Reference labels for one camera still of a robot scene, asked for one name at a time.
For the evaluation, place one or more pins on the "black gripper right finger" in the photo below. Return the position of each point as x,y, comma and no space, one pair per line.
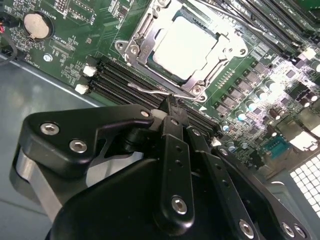
232,190

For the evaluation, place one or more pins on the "silver square CPU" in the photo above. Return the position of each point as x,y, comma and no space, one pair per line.
185,45

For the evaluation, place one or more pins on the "metal socket cover frame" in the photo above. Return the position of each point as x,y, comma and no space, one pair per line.
143,50

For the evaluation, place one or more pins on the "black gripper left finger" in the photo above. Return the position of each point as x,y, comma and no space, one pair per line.
75,140

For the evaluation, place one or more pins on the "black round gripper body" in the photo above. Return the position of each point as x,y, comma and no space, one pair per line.
112,212

